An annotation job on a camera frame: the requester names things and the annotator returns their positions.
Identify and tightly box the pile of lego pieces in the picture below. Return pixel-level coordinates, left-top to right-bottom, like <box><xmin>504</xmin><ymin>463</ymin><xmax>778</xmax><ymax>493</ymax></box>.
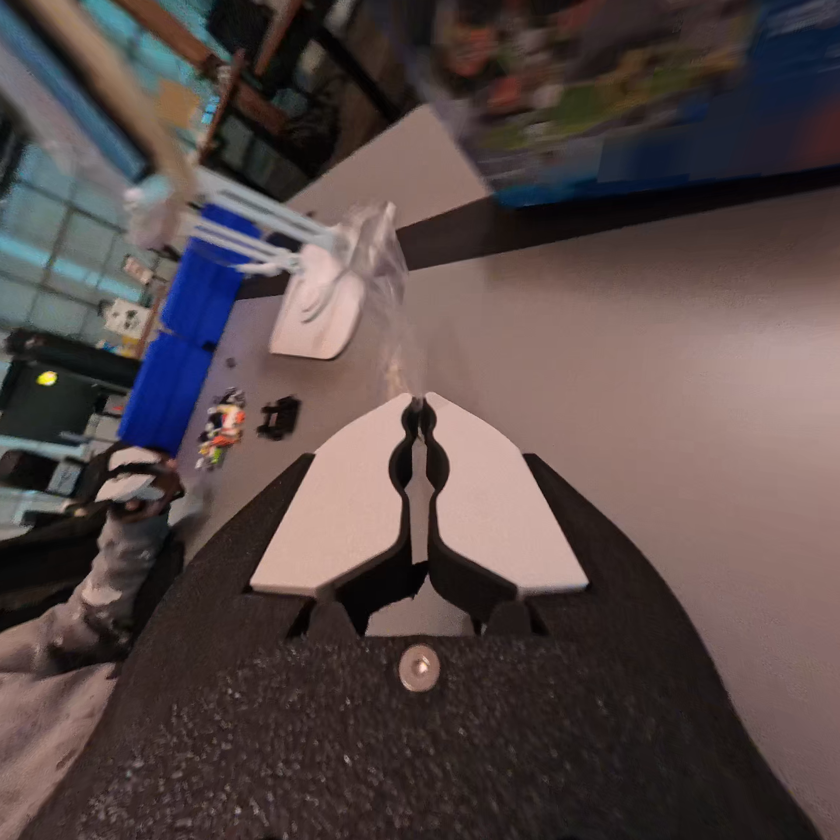
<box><xmin>195</xmin><ymin>388</ymin><xmax>250</xmax><ymax>471</ymax></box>

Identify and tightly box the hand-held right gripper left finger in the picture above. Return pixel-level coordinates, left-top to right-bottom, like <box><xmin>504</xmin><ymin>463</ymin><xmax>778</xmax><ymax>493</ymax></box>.
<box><xmin>250</xmin><ymin>392</ymin><xmax>418</xmax><ymax>598</ymax></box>

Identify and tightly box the black lego chassis piece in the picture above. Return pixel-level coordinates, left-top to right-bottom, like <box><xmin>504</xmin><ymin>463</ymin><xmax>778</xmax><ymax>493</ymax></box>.
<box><xmin>256</xmin><ymin>397</ymin><xmax>303</xmax><ymax>441</ymax></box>

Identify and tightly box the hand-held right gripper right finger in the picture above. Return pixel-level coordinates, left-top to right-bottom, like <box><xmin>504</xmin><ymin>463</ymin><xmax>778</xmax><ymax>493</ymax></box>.
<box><xmin>423</xmin><ymin>392</ymin><xmax>592</xmax><ymax>598</ymax></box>

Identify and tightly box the blue lego set box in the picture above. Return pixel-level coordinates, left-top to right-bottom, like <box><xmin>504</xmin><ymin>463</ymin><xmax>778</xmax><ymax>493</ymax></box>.
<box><xmin>394</xmin><ymin>0</ymin><xmax>840</xmax><ymax>211</ymax></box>

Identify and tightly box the black monitor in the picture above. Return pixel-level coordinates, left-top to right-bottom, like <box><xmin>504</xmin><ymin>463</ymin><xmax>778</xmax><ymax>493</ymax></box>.
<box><xmin>0</xmin><ymin>361</ymin><xmax>101</xmax><ymax>447</ymax></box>

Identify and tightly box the black water bottle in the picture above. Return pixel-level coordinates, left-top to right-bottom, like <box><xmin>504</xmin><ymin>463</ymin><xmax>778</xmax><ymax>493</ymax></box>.
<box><xmin>4</xmin><ymin>329</ymin><xmax>143</xmax><ymax>391</ymax></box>

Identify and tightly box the clear bag of lego pieces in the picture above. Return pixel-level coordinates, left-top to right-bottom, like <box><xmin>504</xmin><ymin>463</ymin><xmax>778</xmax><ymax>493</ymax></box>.
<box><xmin>329</xmin><ymin>201</ymin><xmax>427</xmax><ymax>401</ymax></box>

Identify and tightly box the person's left forearm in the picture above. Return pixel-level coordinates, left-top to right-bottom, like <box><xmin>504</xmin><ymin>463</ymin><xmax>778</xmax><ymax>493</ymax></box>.
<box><xmin>40</xmin><ymin>506</ymin><xmax>185</xmax><ymax>670</ymax></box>

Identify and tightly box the white wire screen stand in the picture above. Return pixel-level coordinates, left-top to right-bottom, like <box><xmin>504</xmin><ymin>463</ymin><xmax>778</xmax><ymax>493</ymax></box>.
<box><xmin>125</xmin><ymin>168</ymin><xmax>375</xmax><ymax>362</ymax></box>

